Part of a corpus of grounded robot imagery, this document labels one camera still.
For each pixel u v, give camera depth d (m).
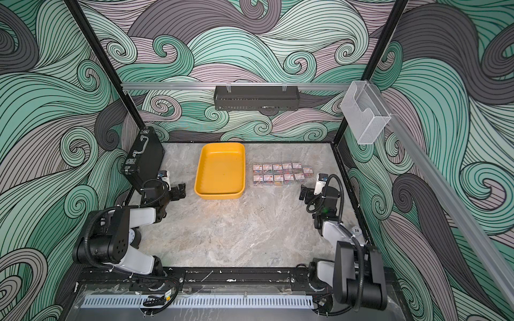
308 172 1.04
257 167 1.07
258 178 1.01
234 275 0.75
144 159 0.89
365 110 0.78
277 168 1.06
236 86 0.93
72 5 0.70
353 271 0.41
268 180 1.01
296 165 1.07
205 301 0.70
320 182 0.76
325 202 0.66
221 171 1.03
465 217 0.49
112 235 0.45
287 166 1.07
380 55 0.83
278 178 1.01
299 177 1.01
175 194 0.85
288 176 1.01
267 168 1.06
